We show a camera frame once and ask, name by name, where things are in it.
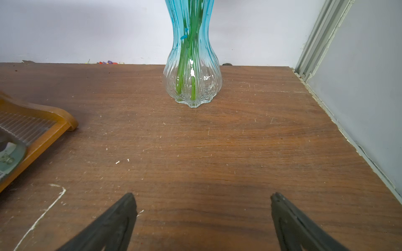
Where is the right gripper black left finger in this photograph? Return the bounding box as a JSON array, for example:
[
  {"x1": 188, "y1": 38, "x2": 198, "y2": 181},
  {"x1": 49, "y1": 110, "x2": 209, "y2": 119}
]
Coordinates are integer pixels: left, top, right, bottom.
[{"x1": 58, "y1": 193, "x2": 138, "y2": 251}]

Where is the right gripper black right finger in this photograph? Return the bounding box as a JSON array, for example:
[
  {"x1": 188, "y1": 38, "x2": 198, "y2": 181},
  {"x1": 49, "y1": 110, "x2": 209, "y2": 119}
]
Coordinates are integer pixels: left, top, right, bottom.
[{"x1": 271, "y1": 192, "x2": 348, "y2": 251}]

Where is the wooden three-tier shelf rack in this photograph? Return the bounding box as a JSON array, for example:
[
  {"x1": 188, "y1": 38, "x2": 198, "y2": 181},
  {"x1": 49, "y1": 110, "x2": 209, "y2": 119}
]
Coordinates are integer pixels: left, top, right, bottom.
[{"x1": 1, "y1": 92, "x2": 79, "y2": 191}]

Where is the green label tin can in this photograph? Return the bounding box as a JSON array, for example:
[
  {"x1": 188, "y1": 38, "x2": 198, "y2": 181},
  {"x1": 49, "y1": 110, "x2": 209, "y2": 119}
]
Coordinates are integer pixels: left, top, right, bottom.
[{"x1": 1, "y1": 138, "x2": 27, "y2": 183}]

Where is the blue ribbed glass vase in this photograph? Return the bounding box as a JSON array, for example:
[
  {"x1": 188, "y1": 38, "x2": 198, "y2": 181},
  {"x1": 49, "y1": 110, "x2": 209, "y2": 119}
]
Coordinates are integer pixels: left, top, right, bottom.
[{"x1": 163, "y1": 0, "x2": 223, "y2": 108}]

